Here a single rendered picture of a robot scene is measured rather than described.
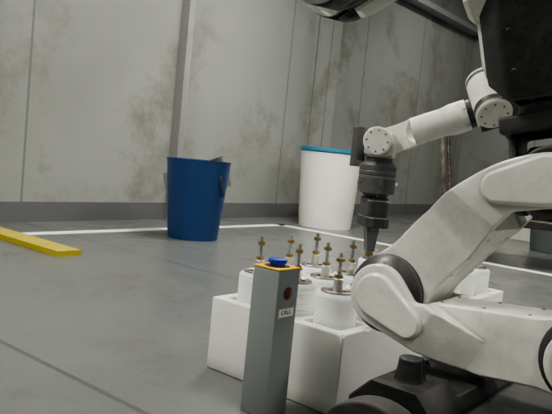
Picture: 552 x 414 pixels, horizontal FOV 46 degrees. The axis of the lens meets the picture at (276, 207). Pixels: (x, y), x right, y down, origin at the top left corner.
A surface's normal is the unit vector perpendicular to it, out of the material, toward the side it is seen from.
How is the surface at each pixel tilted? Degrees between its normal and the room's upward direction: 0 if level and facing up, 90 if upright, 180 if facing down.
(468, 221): 110
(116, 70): 90
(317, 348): 90
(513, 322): 90
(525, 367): 90
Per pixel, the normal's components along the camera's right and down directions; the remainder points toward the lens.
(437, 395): 0.62, -0.61
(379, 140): -0.30, 0.04
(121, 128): 0.77, 0.13
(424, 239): -0.62, 0.00
